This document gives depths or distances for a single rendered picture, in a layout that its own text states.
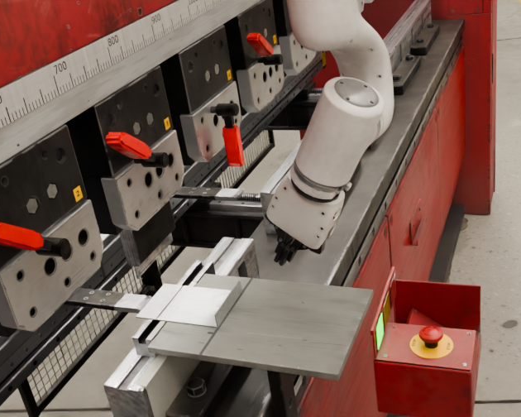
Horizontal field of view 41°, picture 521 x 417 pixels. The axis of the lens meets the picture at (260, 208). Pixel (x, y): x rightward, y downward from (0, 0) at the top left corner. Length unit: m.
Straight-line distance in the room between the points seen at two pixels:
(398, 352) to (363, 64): 0.50
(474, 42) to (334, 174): 2.06
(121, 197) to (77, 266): 0.11
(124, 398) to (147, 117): 0.37
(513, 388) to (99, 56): 1.82
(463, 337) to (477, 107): 1.89
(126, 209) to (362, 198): 0.77
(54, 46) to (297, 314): 0.47
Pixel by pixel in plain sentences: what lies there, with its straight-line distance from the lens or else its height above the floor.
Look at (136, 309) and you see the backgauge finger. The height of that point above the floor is 1.00.
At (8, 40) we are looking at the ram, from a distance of 0.69.
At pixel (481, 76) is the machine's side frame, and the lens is 3.00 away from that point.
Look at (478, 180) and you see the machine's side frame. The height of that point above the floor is 0.17.
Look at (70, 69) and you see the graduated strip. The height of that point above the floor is 1.39.
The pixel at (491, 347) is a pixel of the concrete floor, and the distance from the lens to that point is 2.49.
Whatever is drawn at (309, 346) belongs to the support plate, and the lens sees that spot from 0.90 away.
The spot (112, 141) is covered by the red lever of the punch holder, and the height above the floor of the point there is 1.31.
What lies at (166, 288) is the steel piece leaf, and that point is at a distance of 1.06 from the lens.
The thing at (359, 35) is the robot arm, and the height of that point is 1.34.
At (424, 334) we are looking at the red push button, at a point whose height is 0.81.
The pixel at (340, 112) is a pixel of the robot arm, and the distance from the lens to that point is 0.89.
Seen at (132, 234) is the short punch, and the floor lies 1.15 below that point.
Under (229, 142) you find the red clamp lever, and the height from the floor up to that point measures 1.19.
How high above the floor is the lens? 1.55
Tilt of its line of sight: 27 degrees down
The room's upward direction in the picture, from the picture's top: 9 degrees counter-clockwise
